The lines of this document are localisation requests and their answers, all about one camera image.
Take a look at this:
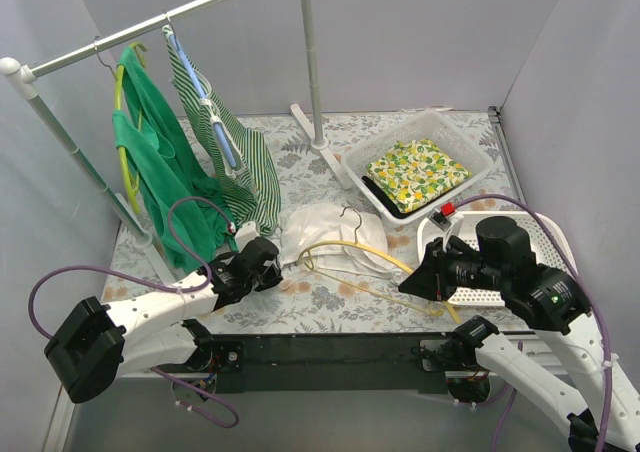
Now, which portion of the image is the yellow plastic hanger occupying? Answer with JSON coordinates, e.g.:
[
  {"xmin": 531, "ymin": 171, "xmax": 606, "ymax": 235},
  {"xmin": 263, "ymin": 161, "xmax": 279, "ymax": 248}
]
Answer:
[{"xmin": 297, "ymin": 226, "xmax": 462, "ymax": 325}]

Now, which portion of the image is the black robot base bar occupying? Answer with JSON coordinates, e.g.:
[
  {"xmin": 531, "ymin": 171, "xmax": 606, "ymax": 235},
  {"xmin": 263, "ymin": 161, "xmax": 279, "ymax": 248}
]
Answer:
[{"xmin": 204, "ymin": 333, "xmax": 491, "ymax": 403}]

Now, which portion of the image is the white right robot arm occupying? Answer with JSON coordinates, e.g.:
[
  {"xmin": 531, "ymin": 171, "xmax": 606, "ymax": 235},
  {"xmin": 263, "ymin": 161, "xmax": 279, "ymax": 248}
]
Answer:
[{"xmin": 399, "ymin": 216, "xmax": 639, "ymax": 451}]

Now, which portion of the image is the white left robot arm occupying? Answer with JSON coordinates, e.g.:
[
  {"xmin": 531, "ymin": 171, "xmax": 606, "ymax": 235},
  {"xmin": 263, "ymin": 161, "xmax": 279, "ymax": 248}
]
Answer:
[{"xmin": 44, "ymin": 237, "xmax": 282, "ymax": 404}]

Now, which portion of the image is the green white striped tank top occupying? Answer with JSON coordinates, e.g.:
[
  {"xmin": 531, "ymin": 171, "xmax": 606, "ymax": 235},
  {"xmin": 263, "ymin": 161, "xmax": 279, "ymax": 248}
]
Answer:
[{"xmin": 162, "ymin": 25, "xmax": 281, "ymax": 235}]

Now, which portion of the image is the lime green plastic hanger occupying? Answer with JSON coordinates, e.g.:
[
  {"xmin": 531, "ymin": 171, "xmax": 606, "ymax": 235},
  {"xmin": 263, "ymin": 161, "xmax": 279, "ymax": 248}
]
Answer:
[{"xmin": 94, "ymin": 38, "xmax": 140, "ymax": 214}]

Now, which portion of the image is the light blue plastic hanger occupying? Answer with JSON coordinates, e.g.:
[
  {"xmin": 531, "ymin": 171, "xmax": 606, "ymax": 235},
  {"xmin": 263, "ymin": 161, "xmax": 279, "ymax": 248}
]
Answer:
[{"xmin": 164, "ymin": 12, "xmax": 244, "ymax": 176}]

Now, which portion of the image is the white oval perforated basket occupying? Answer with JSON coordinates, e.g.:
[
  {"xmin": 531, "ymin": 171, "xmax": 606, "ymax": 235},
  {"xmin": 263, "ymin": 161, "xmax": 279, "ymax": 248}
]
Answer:
[{"xmin": 416, "ymin": 211, "xmax": 577, "ymax": 308}]

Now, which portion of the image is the lemon print folded cloth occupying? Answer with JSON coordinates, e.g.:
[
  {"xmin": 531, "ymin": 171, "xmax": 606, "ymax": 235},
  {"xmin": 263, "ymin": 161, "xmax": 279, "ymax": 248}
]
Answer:
[{"xmin": 366, "ymin": 139, "xmax": 472, "ymax": 214}]

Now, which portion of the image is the white rectangular plastic basket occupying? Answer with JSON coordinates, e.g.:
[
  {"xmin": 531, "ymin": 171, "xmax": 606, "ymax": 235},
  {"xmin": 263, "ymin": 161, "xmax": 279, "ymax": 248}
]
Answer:
[{"xmin": 341, "ymin": 110, "xmax": 494, "ymax": 226}]

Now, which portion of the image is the floral fern patterned tablecloth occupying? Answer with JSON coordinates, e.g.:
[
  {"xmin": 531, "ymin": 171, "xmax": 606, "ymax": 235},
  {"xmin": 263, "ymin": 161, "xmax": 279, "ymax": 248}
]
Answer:
[{"xmin": 102, "ymin": 111, "xmax": 527, "ymax": 335}]

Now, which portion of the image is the white metal clothes rack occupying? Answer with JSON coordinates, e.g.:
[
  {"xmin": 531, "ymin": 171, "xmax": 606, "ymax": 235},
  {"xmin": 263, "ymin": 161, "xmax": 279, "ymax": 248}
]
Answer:
[{"xmin": 0, "ymin": 0, "xmax": 357, "ymax": 251}]

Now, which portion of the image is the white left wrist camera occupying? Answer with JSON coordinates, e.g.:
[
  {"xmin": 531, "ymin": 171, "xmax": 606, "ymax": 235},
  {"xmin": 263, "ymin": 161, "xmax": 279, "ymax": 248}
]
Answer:
[{"xmin": 232, "ymin": 221, "xmax": 260, "ymax": 250}]

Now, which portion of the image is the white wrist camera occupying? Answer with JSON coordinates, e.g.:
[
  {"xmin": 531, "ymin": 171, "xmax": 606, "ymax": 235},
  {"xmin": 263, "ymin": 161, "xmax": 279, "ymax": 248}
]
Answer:
[
  {"xmin": 232, "ymin": 221, "xmax": 260, "ymax": 250},
  {"xmin": 429, "ymin": 202, "xmax": 464, "ymax": 250}
]

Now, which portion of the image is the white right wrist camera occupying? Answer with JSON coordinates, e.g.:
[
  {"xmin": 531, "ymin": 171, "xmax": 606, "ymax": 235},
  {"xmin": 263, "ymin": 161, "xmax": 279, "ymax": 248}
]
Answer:
[{"xmin": 429, "ymin": 202, "xmax": 464, "ymax": 250}]

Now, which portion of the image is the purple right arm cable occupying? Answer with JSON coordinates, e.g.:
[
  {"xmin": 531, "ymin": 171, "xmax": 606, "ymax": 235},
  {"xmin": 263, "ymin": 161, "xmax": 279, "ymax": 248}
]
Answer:
[{"xmin": 452, "ymin": 194, "xmax": 615, "ymax": 452}]

